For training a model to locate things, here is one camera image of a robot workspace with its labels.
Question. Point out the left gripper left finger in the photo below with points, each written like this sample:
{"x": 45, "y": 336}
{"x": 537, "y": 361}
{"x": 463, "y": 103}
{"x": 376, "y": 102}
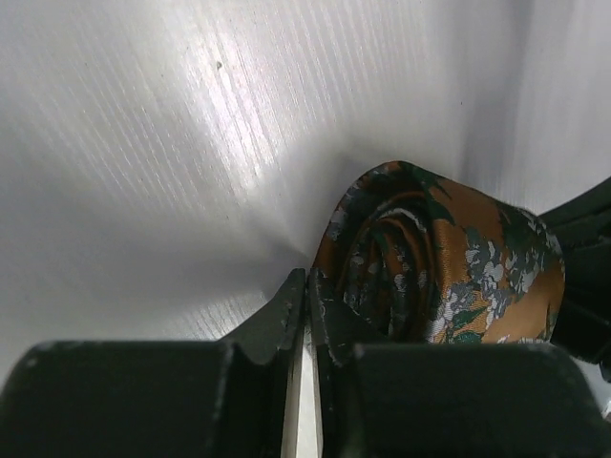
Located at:
{"x": 234, "y": 397}

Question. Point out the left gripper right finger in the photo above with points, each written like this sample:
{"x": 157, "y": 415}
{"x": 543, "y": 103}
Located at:
{"x": 385, "y": 399}

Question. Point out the brown grey floral tie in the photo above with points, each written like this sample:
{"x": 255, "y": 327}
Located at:
{"x": 424, "y": 259}

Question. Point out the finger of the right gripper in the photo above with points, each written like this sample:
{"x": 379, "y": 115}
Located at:
{"x": 582, "y": 226}

